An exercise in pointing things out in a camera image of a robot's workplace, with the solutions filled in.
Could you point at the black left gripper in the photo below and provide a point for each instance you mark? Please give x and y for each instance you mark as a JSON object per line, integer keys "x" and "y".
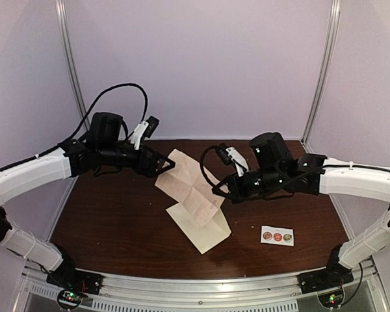
{"x": 150, "y": 171}

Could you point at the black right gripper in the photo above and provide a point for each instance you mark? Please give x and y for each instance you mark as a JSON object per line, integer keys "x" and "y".
{"x": 237, "y": 195}

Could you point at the cream paper envelope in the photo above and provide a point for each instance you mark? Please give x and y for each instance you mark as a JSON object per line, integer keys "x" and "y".
{"x": 205, "y": 237}

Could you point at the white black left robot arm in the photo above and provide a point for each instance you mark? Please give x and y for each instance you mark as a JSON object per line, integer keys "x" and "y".
{"x": 98, "y": 147}

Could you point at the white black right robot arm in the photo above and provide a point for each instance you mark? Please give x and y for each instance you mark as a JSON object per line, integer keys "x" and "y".
{"x": 313, "y": 174}

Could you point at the sticker sheet with three seals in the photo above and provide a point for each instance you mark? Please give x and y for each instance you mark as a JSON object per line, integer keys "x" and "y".
{"x": 277, "y": 236}

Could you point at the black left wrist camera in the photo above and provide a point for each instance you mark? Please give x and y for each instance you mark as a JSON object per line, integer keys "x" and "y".
{"x": 152, "y": 124}

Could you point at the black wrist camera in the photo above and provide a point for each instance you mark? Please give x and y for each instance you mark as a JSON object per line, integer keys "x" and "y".
{"x": 152, "y": 124}
{"x": 228, "y": 155}

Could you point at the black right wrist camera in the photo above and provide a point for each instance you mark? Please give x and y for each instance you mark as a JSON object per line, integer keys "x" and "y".
{"x": 228, "y": 155}

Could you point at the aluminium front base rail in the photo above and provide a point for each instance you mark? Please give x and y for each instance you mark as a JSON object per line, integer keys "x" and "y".
{"x": 279, "y": 292}

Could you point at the left aluminium corner post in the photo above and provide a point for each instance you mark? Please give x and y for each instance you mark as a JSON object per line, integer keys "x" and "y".
{"x": 62, "y": 19}

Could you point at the aluminium corner post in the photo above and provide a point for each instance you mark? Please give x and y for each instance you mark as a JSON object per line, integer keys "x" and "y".
{"x": 331, "y": 38}
{"x": 62, "y": 19}

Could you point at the right aluminium corner post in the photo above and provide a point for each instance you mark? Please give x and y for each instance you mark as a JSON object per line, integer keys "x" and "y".
{"x": 331, "y": 38}

